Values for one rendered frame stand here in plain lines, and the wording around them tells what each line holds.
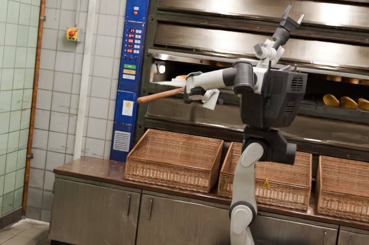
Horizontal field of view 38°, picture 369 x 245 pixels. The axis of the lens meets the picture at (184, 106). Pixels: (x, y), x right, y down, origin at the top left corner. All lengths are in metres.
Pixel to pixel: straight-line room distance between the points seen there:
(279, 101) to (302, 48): 1.07
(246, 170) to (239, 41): 1.20
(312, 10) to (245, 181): 1.39
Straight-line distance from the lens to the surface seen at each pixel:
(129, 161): 3.42
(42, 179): 4.27
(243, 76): 2.60
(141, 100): 2.44
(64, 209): 3.61
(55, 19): 4.13
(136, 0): 3.87
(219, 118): 3.75
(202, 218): 3.34
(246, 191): 2.87
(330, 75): 3.56
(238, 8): 3.73
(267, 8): 3.72
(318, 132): 3.71
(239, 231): 2.88
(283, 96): 2.67
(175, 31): 3.82
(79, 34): 3.98
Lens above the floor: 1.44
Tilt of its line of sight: 6 degrees down
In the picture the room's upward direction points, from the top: 7 degrees clockwise
